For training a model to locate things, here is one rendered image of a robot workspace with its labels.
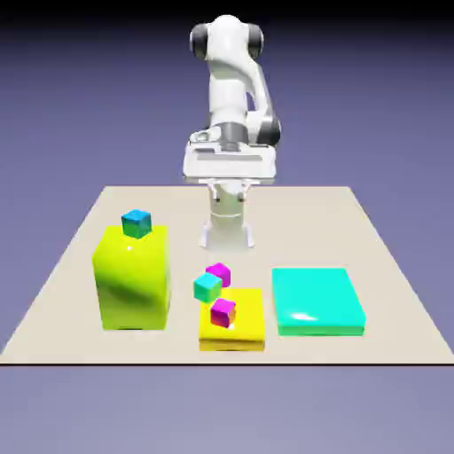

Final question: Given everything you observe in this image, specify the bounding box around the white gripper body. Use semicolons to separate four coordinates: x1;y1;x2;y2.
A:
182;140;278;186

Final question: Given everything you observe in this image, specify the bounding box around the small magenta cube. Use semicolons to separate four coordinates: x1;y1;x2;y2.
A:
205;262;232;288
209;298;238;329

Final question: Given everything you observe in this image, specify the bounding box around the small blue cube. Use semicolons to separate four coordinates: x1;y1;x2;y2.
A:
121;208;153;240

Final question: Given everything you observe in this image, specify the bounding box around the small teal cube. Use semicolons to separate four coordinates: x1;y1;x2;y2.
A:
192;271;223;304

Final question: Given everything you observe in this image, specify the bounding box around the large lime green box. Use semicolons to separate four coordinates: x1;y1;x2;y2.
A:
91;224;172;332

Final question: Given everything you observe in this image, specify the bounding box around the large yellow box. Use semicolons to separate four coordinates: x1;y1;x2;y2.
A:
198;286;267;353

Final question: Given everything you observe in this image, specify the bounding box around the large cyan box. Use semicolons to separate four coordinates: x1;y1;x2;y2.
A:
271;267;367;337

